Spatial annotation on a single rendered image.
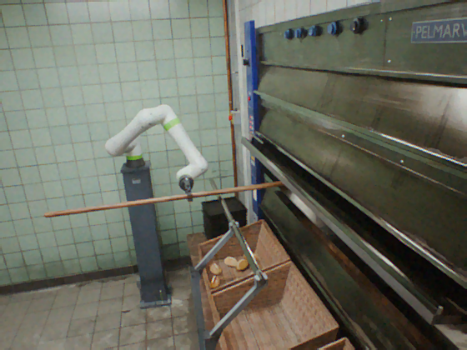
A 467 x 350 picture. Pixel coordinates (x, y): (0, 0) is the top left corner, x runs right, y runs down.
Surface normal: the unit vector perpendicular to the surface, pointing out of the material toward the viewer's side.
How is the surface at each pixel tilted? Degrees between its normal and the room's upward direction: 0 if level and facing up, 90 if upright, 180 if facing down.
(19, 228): 90
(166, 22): 90
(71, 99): 90
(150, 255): 90
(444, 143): 70
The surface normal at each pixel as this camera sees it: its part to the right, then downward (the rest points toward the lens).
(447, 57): -0.97, 0.13
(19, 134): 0.22, 0.32
